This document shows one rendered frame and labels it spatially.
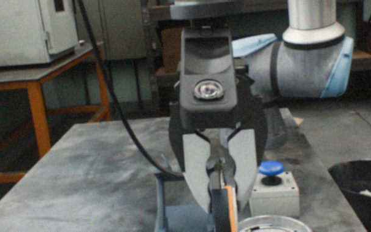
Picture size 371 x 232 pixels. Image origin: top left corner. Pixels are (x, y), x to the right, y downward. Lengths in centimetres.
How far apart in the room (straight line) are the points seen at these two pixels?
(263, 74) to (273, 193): 32
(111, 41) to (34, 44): 172
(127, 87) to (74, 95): 53
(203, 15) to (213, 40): 2
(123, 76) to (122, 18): 62
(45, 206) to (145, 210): 19
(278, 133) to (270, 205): 33
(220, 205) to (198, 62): 15
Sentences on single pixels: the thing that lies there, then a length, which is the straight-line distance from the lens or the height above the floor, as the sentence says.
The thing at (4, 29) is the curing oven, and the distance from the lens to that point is 274.
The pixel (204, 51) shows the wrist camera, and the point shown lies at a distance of 41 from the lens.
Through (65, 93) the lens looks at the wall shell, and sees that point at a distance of 478.
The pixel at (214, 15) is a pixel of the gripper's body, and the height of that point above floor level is 112.
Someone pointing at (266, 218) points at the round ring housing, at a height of 84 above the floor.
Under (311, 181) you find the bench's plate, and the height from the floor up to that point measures 80.
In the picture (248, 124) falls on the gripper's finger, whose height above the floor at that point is 101.
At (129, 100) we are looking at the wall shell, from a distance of 465.
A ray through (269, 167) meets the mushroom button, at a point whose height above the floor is 87.
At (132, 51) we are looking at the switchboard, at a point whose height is 63.
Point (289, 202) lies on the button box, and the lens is 73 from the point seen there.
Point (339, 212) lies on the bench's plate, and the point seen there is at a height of 80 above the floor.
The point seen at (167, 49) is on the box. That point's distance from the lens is 398.
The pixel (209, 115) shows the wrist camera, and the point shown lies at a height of 105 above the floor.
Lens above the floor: 115
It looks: 15 degrees down
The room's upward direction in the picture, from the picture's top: 5 degrees counter-clockwise
